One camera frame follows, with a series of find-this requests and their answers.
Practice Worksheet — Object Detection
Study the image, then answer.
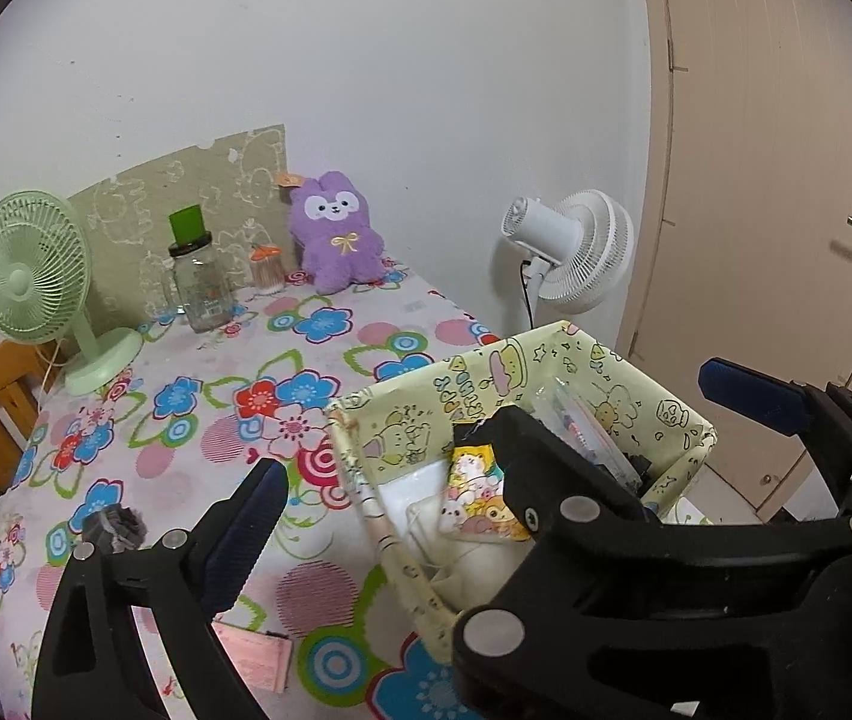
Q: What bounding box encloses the beige door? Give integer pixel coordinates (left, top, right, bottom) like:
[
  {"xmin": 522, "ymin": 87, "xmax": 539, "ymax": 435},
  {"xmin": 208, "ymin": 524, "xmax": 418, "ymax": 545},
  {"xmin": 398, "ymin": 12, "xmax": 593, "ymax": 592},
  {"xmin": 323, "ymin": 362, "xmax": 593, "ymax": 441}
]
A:
[{"xmin": 613, "ymin": 0, "xmax": 852, "ymax": 518}]

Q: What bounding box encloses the black plastic bag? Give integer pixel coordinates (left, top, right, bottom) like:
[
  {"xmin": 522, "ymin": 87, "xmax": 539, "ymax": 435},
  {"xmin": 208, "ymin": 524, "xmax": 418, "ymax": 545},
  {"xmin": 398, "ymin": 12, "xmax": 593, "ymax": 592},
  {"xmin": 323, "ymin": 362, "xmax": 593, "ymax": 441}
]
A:
[{"xmin": 617, "ymin": 450, "xmax": 658, "ymax": 500}]

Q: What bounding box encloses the floral tablecloth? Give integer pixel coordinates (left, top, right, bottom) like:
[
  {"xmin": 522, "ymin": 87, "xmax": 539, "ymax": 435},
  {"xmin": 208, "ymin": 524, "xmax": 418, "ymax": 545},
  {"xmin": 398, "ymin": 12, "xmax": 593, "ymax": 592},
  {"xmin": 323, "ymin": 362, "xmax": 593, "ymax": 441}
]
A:
[{"xmin": 0, "ymin": 259, "xmax": 506, "ymax": 720}]

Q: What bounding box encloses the toothpick jar with orange lid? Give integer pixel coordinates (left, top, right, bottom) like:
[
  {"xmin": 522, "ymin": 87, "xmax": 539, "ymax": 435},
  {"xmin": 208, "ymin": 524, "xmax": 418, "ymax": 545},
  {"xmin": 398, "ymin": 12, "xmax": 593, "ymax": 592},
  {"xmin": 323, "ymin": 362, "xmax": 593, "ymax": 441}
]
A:
[{"xmin": 248, "ymin": 244, "xmax": 284, "ymax": 295}]

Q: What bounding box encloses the green desk fan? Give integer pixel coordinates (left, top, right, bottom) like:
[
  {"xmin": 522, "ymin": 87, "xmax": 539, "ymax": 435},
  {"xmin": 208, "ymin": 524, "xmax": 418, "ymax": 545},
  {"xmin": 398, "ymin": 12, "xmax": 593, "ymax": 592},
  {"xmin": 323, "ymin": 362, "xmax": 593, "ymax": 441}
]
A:
[{"xmin": 0, "ymin": 191, "xmax": 143, "ymax": 396}]

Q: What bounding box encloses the pink paper packet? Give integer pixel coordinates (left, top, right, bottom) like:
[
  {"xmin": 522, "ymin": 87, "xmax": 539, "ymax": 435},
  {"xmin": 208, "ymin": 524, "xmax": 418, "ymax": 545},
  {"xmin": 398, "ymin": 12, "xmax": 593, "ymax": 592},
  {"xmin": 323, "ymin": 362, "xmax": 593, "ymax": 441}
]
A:
[{"xmin": 212, "ymin": 621, "xmax": 293, "ymax": 693}]

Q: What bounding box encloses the grey scrunchie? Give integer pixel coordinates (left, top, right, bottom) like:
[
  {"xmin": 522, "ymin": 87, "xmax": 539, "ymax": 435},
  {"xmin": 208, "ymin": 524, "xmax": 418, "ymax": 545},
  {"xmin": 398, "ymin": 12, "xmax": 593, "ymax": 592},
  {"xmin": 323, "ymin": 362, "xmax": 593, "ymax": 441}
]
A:
[{"xmin": 85, "ymin": 506, "xmax": 148, "ymax": 552}]

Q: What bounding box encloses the glass jar with handle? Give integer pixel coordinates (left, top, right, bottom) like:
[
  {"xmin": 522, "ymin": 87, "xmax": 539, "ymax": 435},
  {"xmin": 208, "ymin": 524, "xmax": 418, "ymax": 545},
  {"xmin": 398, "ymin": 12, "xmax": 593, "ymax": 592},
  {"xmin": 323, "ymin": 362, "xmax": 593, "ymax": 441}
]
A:
[{"xmin": 162, "ymin": 238, "xmax": 236, "ymax": 335}]

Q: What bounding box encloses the green plastic cup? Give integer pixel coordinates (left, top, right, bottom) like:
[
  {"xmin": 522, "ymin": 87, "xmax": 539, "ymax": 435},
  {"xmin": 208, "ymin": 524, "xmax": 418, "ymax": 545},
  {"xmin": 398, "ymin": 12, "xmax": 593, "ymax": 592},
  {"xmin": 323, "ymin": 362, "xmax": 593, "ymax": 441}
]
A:
[{"xmin": 168, "ymin": 204, "xmax": 206, "ymax": 247}]

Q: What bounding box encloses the cartoon print packet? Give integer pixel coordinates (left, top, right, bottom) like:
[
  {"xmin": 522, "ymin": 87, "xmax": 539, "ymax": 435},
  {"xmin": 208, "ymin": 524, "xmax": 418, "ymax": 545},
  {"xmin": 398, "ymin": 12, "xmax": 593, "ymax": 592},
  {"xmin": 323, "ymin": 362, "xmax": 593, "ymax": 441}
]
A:
[{"xmin": 437, "ymin": 446, "xmax": 532, "ymax": 541}]

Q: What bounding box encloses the yellow cartoon print storage box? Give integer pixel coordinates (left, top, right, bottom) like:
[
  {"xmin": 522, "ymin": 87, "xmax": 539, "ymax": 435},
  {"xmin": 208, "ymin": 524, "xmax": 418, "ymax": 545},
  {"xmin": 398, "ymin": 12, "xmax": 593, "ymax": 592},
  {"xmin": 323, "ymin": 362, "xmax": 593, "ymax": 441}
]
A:
[{"xmin": 325, "ymin": 320, "xmax": 718, "ymax": 665}]

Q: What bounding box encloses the white standing fan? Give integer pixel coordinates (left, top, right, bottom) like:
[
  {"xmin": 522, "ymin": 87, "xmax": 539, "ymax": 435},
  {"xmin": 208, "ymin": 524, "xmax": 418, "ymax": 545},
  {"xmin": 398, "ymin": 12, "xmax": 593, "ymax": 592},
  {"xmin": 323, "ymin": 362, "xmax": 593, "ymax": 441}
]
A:
[{"xmin": 502, "ymin": 190, "xmax": 635, "ymax": 331}]

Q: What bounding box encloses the clear plastic packet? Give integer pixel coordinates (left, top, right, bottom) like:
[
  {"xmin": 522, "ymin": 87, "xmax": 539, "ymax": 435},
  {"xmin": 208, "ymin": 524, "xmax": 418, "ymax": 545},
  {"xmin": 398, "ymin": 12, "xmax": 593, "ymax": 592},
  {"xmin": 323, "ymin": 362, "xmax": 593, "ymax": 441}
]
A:
[{"xmin": 535, "ymin": 382, "xmax": 622, "ymax": 466}]

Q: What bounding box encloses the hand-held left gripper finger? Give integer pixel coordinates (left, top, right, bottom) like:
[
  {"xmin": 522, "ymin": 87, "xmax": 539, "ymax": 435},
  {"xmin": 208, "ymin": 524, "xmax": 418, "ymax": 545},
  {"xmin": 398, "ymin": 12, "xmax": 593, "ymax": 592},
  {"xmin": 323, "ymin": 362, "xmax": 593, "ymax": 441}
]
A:
[{"xmin": 31, "ymin": 457, "xmax": 290, "ymax": 720}]

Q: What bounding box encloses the green patterned wall panel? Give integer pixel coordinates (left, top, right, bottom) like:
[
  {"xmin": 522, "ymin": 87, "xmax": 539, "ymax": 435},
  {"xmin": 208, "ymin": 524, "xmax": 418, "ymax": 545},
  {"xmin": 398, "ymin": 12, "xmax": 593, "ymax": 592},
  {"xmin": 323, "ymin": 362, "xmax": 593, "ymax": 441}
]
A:
[{"xmin": 68, "ymin": 126, "xmax": 293, "ymax": 335}]

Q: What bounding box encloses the purple plush rabbit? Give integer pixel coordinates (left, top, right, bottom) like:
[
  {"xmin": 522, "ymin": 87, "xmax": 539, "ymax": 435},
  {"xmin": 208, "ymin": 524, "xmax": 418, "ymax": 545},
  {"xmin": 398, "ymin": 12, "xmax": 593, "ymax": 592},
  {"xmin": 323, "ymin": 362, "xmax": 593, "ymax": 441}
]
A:
[{"xmin": 289, "ymin": 171, "xmax": 387, "ymax": 295}]

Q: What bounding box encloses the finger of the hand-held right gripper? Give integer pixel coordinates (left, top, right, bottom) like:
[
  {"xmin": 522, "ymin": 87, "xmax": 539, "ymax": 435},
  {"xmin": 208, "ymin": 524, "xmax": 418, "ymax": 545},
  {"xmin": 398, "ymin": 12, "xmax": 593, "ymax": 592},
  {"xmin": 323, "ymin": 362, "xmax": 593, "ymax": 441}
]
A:
[
  {"xmin": 452, "ymin": 405, "xmax": 852, "ymax": 720},
  {"xmin": 698, "ymin": 358, "xmax": 852, "ymax": 542}
]

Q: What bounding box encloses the black fan cable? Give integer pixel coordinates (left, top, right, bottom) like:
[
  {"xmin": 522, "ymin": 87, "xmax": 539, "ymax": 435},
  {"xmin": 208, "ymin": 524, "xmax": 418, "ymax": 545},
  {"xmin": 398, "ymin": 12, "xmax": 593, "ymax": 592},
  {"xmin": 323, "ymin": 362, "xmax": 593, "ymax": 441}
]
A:
[{"xmin": 518, "ymin": 259, "xmax": 539, "ymax": 335}]

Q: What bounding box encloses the pale fan cable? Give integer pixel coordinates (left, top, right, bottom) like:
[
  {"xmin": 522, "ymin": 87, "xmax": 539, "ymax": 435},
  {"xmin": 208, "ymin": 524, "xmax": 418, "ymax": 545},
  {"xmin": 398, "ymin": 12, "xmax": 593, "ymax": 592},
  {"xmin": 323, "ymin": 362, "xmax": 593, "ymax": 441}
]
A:
[{"xmin": 36, "ymin": 336, "xmax": 73, "ymax": 395}]

